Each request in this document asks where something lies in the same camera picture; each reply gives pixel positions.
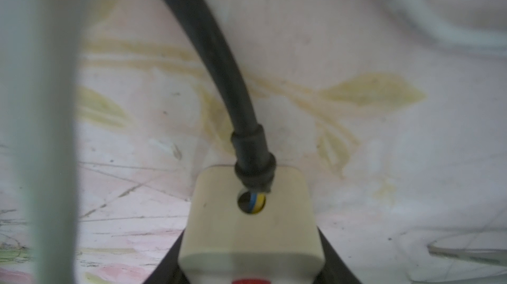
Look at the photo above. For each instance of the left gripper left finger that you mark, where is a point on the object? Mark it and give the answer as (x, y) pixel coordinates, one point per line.
(169, 271)

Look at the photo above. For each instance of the cream power strip red sockets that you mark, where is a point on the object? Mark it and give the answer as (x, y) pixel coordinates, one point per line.
(222, 244)

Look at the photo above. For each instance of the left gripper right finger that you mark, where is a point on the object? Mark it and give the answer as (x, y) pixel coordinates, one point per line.
(335, 270)

